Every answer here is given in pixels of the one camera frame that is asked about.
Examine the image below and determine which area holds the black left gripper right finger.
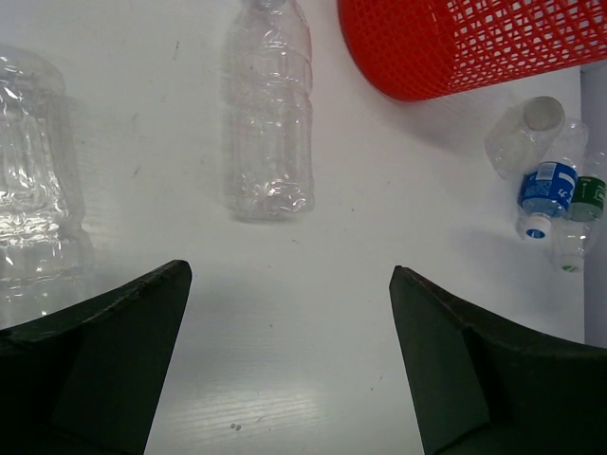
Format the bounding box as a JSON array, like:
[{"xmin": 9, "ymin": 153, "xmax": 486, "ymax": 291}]
[{"xmin": 390, "ymin": 266, "xmax": 606, "ymax": 454}]

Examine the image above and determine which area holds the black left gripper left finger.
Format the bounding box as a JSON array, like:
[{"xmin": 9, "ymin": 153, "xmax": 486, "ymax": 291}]
[{"xmin": 1, "ymin": 260, "xmax": 193, "ymax": 454}]

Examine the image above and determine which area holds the clear ribbed plastic bottle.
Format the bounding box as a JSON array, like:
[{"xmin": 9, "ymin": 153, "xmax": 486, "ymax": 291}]
[{"xmin": 1, "ymin": 45, "xmax": 93, "ymax": 328}]

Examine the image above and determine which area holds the blue label plastic bottle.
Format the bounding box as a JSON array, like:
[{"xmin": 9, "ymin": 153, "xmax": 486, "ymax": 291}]
[{"xmin": 520, "ymin": 161, "xmax": 578, "ymax": 239}]

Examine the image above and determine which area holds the red mesh plastic bin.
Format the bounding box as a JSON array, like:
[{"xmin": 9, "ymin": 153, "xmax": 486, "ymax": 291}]
[{"xmin": 337, "ymin": 0, "xmax": 606, "ymax": 101}]

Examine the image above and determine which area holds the green label plastic bottle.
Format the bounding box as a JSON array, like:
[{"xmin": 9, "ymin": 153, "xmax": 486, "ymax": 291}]
[{"xmin": 552, "ymin": 148, "xmax": 606, "ymax": 273}]

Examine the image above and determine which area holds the clear wide-mouth plastic jar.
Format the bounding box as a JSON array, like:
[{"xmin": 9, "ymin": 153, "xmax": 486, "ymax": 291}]
[{"xmin": 484, "ymin": 96, "xmax": 565, "ymax": 180}]

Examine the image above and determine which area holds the clear bottle white cap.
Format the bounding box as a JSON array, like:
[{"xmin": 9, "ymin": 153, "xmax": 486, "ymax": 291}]
[{"xmin": 223, "ymin": 1, "xmax": 315, "ymax": 222}]

